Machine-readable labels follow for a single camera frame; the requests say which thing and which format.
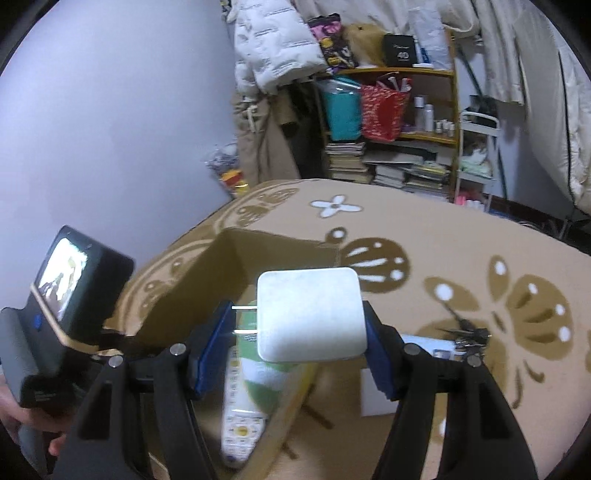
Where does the brown cardboard box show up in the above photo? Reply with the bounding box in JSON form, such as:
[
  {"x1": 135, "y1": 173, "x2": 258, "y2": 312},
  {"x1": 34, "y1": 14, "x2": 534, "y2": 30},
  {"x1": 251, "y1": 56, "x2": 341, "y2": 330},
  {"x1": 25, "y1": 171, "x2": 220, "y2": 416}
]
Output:
[{"x1": 103, "y1": 226, "x2": 343, "y2": 480}]

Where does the green Pochacco oval board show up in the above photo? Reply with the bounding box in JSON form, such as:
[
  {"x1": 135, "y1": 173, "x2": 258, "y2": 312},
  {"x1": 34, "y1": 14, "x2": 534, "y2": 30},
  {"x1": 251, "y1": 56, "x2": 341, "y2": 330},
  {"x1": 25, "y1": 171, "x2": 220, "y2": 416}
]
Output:
[{"x1": 232, "y1": 310, "x2": 297, "y2": 418}]

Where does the white square charger adapter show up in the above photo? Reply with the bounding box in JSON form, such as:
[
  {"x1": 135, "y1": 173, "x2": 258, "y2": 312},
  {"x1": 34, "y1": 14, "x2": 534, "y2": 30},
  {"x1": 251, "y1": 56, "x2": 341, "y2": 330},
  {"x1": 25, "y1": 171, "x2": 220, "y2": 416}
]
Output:
[{"x1": 233, "y1": 267, "x2": 368, "y2": 364}]

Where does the left hand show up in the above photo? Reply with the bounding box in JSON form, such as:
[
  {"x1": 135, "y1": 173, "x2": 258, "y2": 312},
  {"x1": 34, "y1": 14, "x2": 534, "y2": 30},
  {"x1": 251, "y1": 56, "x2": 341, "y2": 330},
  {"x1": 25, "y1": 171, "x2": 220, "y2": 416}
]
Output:
[{"x1": 0, "y1": 375, "x2": 73, "y2": 457}]

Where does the bunch of keys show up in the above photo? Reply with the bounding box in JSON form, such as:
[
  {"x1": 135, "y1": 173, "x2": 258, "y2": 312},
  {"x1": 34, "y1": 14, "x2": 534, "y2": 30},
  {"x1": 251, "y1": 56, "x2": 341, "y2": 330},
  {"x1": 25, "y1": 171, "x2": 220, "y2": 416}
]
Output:
[{"x1": 440, "y1": 303, "x2": 492, "y2": 360}]

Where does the light blue power bank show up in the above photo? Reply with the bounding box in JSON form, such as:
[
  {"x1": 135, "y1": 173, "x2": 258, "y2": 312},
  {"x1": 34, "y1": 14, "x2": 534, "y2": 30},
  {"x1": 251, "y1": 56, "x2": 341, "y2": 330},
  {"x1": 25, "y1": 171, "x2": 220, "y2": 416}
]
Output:
[{"x1": 402, "y1": 334, "x2": 457, "y2": 360}]

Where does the white remote control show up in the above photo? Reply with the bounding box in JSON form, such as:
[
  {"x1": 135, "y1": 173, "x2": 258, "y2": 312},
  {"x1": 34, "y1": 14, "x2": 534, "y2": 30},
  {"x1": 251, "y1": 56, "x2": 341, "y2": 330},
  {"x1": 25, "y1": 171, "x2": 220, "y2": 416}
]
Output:
[{"x1": 221, "y1": 346, "x2": 267, "y2": 470}]

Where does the beige patterned round rug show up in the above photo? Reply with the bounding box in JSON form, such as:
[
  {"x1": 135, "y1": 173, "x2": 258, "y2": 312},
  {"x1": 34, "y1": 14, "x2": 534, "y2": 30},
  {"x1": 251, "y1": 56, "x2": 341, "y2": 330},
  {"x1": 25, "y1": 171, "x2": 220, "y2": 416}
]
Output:
[{"x1": 103, "y1": 178, "x2": 591, "y2": 480}]

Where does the plush toy bag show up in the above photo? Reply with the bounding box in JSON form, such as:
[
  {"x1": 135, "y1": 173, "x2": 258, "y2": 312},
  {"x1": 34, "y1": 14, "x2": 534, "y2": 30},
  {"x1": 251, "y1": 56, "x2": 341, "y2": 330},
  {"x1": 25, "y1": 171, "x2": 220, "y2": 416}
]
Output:
[{"x1": 205, "y1": 142, "x2": 249, "y2": 198}]

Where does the beige trench coat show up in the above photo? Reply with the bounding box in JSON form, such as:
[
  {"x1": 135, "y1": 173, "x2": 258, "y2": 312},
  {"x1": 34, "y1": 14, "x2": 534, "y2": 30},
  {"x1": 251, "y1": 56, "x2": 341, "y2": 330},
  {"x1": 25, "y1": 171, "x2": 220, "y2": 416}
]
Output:
[{"x1": 232, "y1": 91, "x2": 301, "y2": 187}]

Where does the stack of books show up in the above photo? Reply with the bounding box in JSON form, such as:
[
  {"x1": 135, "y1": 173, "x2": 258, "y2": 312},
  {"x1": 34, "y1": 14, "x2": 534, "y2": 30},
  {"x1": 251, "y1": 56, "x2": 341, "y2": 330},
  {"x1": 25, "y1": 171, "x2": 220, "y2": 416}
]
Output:
[{"x1": 322, "y1": 140, "x2": 455, "y2": 201}]

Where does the white metal cart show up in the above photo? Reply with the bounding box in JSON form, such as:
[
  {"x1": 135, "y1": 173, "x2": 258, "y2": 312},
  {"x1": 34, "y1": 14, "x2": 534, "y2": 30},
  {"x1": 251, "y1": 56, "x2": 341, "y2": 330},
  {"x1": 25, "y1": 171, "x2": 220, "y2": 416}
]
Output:
[{"x1": 454, "y1": 109, "x2": 500, "y2": 213}]

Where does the white puffer jacket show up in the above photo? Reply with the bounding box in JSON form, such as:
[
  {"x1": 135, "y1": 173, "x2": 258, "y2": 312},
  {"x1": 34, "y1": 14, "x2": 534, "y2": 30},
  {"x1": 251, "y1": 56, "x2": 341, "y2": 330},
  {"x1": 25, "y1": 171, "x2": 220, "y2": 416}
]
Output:
[{"x1": 228, "y1": 0, "x2": 328, "y2": 99}]

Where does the wooden shelf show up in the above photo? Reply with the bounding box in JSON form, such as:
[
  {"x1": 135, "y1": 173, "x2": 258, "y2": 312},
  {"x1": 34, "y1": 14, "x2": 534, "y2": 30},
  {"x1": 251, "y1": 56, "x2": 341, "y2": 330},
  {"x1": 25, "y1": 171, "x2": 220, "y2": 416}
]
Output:
[{"x1": 312, "y1": 31, "x2": 459, "y2": 199}]

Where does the teal storage bin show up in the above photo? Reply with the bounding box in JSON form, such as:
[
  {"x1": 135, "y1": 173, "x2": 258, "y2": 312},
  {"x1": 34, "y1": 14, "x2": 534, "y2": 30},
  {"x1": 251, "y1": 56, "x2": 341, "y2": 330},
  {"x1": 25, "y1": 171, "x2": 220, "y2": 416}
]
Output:
[{"x1": 315, "y1": 76, "x2": 362, "y2": 141}]

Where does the red patterned bag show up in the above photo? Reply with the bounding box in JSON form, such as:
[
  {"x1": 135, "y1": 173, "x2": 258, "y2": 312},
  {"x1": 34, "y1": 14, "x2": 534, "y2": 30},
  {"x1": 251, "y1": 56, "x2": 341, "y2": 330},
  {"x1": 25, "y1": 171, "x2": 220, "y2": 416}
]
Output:
[{"x1": 361, "y1": 76, "x2": 413, "y2": 143}]

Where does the black box labelled 40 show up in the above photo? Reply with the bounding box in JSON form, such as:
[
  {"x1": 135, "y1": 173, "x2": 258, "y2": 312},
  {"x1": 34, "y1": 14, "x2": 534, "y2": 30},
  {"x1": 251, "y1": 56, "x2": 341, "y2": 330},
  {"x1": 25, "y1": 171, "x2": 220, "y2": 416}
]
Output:
[{"x1": 382, "y1": 33, "x2": 417, "y2": 68}]

